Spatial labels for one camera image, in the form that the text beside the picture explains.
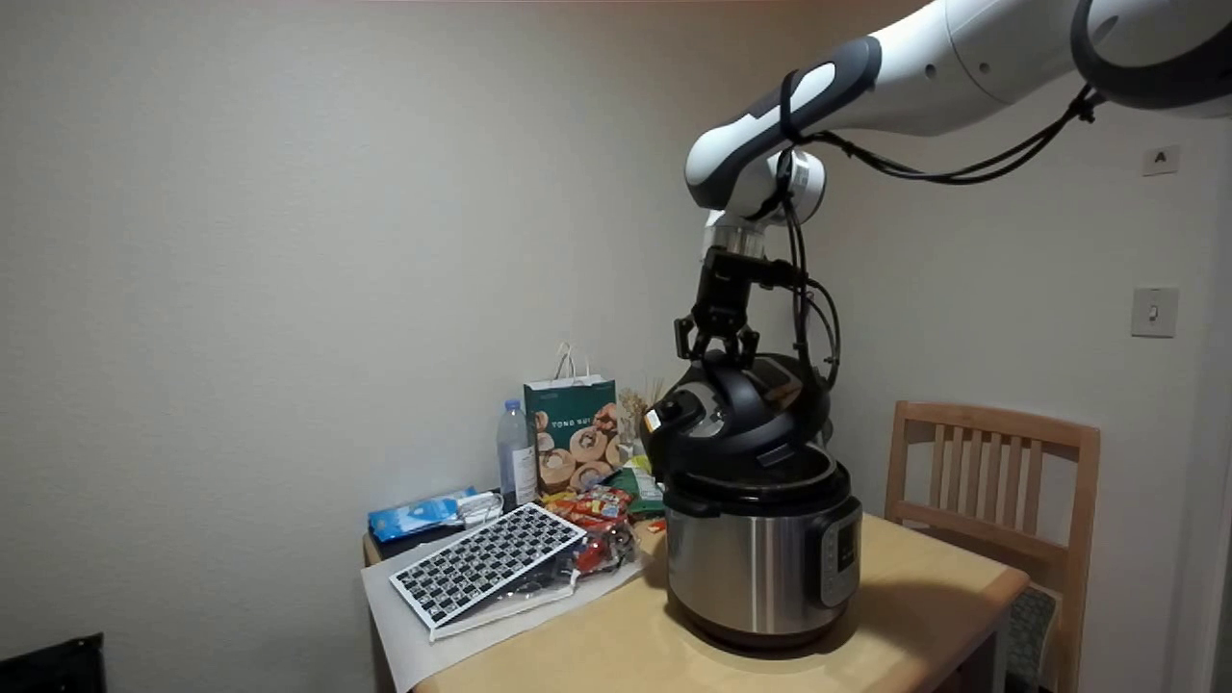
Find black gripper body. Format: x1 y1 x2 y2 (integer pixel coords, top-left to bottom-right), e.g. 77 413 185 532
688 273 759 333

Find black rice cooker lid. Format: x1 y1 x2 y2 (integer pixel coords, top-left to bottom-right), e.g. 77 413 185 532
639 349 837 487

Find stainless rice cooker base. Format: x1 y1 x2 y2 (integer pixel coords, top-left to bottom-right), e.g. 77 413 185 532
660 440 865 654

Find beige crumpled paper bag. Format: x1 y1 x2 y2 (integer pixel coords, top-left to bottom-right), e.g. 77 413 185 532
618 377 665 446

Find green paper gift bag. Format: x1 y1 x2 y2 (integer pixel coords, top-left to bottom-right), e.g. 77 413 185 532
520 338 625 500

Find green yellow snack package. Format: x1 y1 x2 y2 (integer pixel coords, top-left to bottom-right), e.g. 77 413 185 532
609 463 670 524

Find clear plastic water bottle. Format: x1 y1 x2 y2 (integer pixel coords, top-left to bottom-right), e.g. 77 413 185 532
494 392 543 517

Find red snack packages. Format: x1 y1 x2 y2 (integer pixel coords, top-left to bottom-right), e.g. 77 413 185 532
543 485 642 583

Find wooden chair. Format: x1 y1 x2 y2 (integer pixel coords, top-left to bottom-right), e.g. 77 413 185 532
878 395 1104 693

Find black white patterned board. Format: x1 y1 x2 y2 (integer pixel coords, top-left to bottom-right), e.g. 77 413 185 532
385 500 593 635

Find blue plastic package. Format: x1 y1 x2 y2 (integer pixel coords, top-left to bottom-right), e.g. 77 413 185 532
366 485 506 558

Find grey patterned chair cushion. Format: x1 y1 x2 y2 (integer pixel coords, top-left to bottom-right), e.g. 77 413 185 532
996 582 1065 693

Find black box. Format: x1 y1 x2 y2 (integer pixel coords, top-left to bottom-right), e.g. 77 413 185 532
0 627 113 693

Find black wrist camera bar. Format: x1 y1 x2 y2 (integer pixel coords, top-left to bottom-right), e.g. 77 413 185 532
700 245 811 287

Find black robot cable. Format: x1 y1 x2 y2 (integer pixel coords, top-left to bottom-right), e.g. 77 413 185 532
773 62 1109 387

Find white wall switch plate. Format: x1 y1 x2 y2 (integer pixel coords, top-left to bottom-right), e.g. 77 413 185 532
1127 283 1181 345

